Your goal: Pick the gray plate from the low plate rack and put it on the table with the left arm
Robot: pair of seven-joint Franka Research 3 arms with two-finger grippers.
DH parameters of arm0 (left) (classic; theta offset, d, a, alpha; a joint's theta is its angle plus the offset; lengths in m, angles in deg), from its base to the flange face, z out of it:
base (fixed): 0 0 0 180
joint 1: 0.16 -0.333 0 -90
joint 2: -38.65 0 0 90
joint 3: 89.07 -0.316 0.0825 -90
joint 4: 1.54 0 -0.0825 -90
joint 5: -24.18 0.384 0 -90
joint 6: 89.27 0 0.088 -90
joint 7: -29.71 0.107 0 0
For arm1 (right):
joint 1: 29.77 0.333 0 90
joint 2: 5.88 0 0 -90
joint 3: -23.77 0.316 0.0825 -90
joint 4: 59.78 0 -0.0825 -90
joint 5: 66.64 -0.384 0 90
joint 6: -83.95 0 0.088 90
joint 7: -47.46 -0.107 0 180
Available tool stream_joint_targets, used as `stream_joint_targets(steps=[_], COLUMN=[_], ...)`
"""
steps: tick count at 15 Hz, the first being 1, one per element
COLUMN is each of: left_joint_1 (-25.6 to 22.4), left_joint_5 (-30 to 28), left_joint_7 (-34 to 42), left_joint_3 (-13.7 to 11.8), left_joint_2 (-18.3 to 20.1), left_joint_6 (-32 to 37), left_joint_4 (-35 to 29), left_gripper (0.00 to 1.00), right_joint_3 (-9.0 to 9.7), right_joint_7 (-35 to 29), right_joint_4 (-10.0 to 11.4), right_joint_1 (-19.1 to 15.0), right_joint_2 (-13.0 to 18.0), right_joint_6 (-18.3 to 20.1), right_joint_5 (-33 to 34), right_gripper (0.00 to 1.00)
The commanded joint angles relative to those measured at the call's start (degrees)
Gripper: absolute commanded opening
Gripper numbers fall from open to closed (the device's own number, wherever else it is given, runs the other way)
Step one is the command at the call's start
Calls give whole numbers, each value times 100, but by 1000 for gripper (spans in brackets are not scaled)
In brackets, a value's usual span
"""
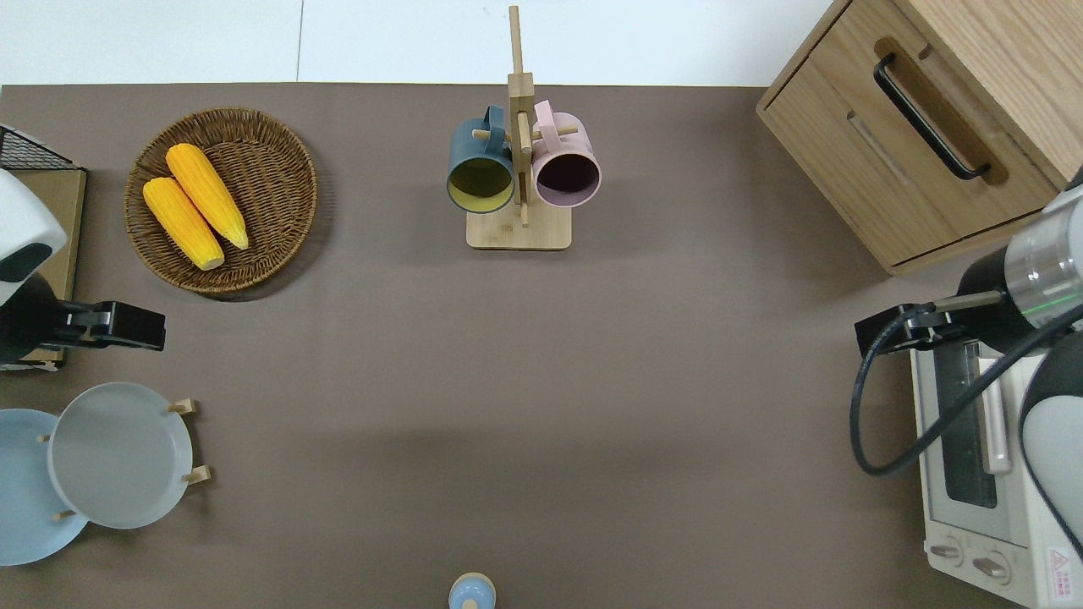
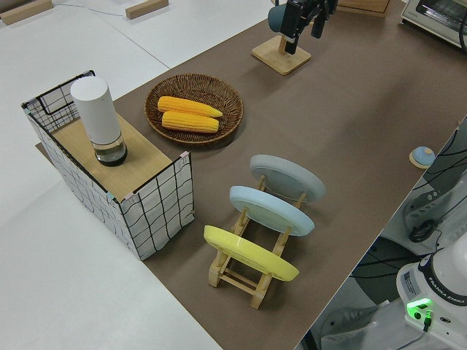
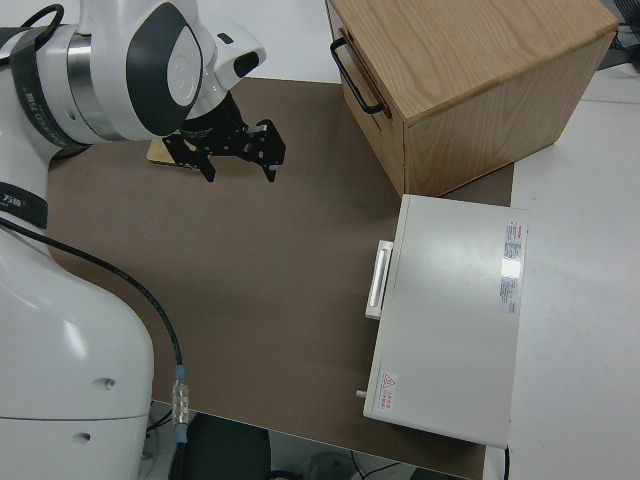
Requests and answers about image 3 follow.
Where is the light wooden box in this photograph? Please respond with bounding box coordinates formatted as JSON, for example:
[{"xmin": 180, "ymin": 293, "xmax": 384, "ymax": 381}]
[{"xmin": 327, "ymin": 0, "xmax": 619, "ymax": 199}]

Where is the white oven door handle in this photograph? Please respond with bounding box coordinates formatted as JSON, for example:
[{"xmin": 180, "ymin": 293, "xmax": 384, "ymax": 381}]
[{"xmin": 364, "ymin": 240, "xmax": 395, "ymax": 321}]

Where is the black rounded object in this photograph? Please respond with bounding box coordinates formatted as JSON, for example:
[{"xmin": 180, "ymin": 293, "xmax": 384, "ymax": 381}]
[{"xmin": 168, "ymin": 413, "xmax": 274, "ymax": 480}]

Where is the brown table mat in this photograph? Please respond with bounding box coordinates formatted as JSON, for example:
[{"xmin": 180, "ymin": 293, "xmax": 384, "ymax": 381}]
[{"xmin": 45, "ymin": 77, "xmax": 517, "ymax": 480}]

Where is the black metal box handle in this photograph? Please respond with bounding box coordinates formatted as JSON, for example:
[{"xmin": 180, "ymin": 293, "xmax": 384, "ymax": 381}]
[{"xmin": 329, "ymin": 38, "xmax": 387, "ymax": 116}]

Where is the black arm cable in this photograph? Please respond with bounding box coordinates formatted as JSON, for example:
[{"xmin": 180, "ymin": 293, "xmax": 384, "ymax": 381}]
[{"xmin": 0, "ymin": 214, "xmax": 192, "ymax": 480}]

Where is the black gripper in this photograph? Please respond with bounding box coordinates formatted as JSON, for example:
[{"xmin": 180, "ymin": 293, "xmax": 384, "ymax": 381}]
[{"xmin": 162, "ymin": 98, "xmax": 288, "ymax": 185}]

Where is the white toaster oven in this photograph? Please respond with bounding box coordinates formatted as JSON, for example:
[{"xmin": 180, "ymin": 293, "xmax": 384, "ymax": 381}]
[{"xmin": 362, "ymin": 193, "xmax": 530, "ymax": 449}]

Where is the wooden mug rack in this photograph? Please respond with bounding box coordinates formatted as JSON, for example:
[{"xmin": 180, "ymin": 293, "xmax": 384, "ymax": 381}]
[{"xmin": 145, "ymin": 139, "xmax": 194, "ymax": 170}]

